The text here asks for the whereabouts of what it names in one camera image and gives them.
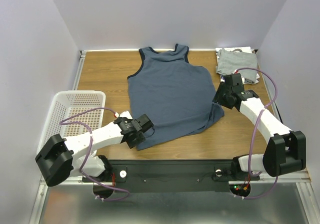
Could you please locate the folded grey tank top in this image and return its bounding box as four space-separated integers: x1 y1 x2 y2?
216 48 258 75

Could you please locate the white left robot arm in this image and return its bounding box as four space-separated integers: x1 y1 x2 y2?
35 111 154 187

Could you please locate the folded white printed tank top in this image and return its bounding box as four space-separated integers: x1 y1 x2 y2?
216 47 259 84

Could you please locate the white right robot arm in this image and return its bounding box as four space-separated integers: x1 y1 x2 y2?
213 73 306 179

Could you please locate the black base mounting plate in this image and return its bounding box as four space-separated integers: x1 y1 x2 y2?
81 159 261 194

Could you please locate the white plastic basket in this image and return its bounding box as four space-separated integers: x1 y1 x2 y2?
37 90 106 151

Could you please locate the blue tank top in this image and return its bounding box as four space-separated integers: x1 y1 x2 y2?
127 44 225 151

